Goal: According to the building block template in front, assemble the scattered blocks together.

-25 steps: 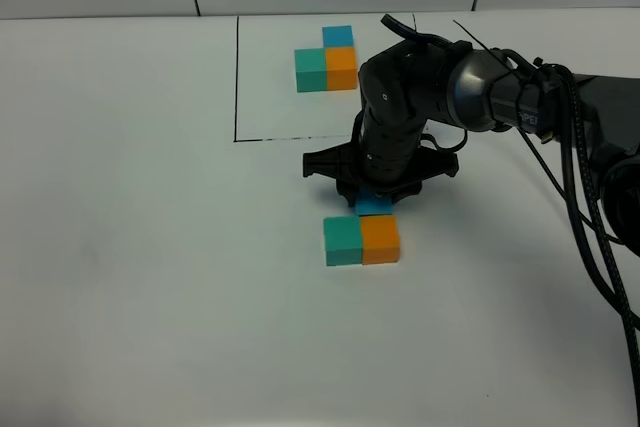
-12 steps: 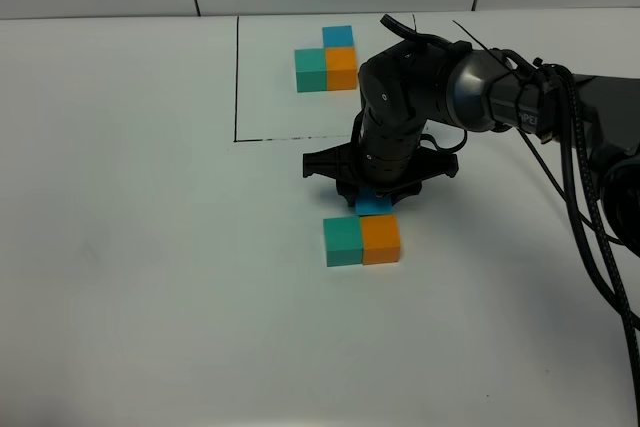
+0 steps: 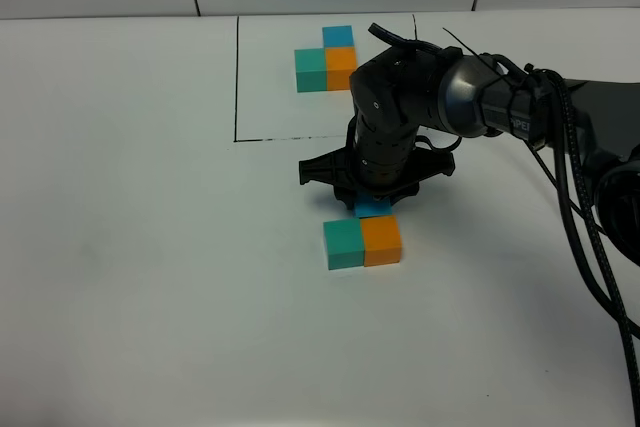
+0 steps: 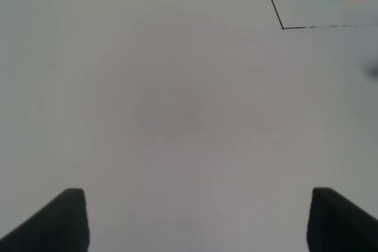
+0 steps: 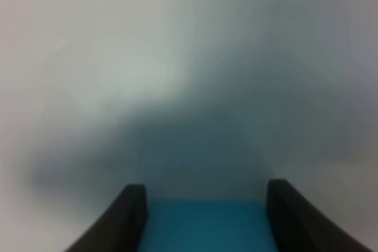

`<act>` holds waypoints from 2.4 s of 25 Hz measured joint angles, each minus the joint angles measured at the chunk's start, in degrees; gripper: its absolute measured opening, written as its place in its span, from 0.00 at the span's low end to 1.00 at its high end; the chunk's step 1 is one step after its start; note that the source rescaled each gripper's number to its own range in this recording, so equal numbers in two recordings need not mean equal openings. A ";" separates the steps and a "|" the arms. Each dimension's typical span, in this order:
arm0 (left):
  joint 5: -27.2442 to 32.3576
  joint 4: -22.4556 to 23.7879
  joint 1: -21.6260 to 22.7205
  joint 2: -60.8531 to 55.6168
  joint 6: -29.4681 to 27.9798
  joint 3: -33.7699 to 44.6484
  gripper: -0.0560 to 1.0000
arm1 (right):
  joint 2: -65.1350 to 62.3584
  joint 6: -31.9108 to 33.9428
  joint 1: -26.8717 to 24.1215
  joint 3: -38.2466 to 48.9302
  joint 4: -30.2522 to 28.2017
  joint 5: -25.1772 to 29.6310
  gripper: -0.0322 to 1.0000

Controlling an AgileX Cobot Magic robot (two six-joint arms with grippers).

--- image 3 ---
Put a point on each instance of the template blue cube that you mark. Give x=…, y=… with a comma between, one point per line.
x=337, y=36

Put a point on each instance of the template orange cube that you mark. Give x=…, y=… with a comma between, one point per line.
x=341, y=62

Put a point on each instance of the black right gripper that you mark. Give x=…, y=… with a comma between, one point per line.
x=372, y=163

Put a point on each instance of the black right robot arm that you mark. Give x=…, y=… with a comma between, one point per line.
x=402, y=90

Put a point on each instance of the template green cube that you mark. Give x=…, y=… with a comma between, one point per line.
x=310, y=70

